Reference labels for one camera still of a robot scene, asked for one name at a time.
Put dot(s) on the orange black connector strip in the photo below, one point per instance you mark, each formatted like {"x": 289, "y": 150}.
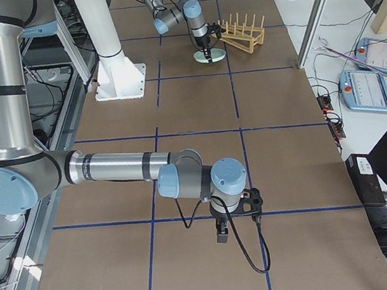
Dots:
{"x": 333, "y": 120}

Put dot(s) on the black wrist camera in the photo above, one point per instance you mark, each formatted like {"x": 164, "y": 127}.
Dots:
{"x": 214, "y": 29}
{"x": 250, "y": 203}

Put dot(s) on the black desktop computer box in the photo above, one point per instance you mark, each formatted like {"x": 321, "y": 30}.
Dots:
{"x": 365, "y": 181}

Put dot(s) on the aluminium frame post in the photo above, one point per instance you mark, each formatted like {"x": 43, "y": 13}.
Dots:
{"x": 310, "y": 32}

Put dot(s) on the far blue teach pendant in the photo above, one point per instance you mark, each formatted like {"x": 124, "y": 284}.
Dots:
{"x": 372, "y": 52}

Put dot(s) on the wooden dish rack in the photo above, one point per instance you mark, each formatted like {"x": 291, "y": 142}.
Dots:
{"x": 240, "y": 33}

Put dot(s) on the blue teach pendant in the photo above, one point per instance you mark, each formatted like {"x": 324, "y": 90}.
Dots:
{"x": 372, "y": 52}
{"x": 363, "y": 90}

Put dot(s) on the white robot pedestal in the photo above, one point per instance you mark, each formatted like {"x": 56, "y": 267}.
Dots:
{"x": 118, "y": 77}

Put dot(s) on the near blue teach pendant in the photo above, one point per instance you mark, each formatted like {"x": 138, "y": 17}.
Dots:
{"x": 363, "y": 90}

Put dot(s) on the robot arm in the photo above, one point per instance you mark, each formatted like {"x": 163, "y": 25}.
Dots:
{"x": 170, "y": 7}
{"x": 28, "y": 173}

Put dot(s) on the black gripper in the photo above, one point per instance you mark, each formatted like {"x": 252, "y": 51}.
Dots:
{"x": 221, "y": 218}
{"x": 203, "y": 42}

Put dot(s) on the light green round plate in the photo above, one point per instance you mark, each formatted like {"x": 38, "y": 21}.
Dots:
{"x": 213, "y": 56}

